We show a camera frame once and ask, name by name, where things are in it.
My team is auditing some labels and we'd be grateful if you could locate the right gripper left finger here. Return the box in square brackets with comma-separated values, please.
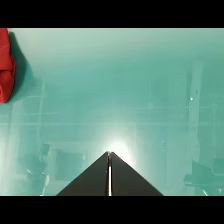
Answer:
[56, 151, 110, 197]

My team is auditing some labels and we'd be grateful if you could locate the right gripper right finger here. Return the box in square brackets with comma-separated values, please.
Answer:
[110, 151, 164, 197]

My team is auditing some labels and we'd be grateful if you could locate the red shirt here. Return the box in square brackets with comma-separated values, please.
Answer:
[0, 28, 17, 104]

